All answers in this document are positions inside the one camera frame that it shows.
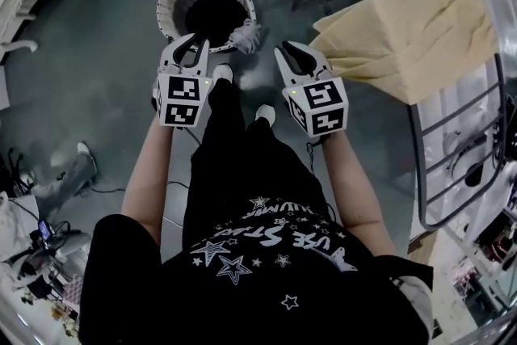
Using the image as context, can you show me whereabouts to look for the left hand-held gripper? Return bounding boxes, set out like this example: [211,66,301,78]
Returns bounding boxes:
[152,32,214,131]

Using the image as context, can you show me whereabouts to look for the person's left white shoe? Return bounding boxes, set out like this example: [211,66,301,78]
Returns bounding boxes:
[211,64,235,86]

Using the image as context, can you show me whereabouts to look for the person's left forearm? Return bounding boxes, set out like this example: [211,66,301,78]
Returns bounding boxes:
[120,120,182,244]

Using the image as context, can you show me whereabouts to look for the person's white shoe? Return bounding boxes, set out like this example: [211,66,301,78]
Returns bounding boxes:
[211,64,235,86]
[254,103,277,125]

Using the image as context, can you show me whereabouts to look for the thin gripper cable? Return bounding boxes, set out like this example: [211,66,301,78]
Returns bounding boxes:
[305,139,322,177]
[176,126,204,149]

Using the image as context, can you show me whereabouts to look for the person's right forearm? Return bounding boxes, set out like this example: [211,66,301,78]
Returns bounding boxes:
[320,131,400,259]

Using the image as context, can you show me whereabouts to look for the pink checked tablecloth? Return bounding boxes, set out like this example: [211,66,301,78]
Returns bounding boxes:
[62,277,85,314]

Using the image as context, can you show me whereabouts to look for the person's black star-print shirt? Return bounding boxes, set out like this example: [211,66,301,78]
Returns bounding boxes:
[78,193,436,345]

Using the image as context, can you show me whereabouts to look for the person's black trousers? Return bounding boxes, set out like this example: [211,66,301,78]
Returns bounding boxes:
[188,78,337,227]

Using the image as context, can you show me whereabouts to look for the grey clothes shorts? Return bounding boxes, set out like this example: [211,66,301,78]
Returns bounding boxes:
[228,19,263,55]

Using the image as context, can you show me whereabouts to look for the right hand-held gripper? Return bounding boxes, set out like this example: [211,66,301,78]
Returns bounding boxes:
[274,39,350,140]

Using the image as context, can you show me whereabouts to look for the yellow clothes shorts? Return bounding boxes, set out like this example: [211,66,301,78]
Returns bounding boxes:
[312,0,501,107]

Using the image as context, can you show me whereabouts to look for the person's right white shoe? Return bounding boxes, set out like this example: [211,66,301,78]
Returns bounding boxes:
[254,103,277,125]

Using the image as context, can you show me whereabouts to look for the white wicker laundry basket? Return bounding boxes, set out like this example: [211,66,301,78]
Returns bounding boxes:
[156,0,259,54]

